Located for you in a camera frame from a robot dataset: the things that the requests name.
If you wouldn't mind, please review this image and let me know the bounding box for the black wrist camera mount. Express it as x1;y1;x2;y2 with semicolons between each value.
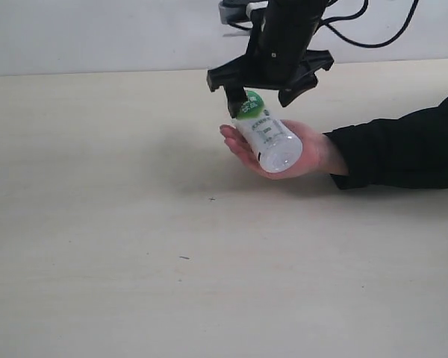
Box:
218;0;268;25

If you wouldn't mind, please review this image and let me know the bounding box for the white bottle green label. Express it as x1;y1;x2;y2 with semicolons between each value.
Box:
232;90;303;173

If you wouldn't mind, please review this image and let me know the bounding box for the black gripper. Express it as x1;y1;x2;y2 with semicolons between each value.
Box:
207;0;334;119

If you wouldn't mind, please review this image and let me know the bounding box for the person's open hand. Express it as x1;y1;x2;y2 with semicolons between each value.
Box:
220;120;349;180

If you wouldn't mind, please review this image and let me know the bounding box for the black sleeved forearm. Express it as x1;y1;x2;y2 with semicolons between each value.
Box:
326;97;448;189

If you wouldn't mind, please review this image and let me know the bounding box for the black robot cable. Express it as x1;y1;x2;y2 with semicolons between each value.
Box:
320;0;421;48

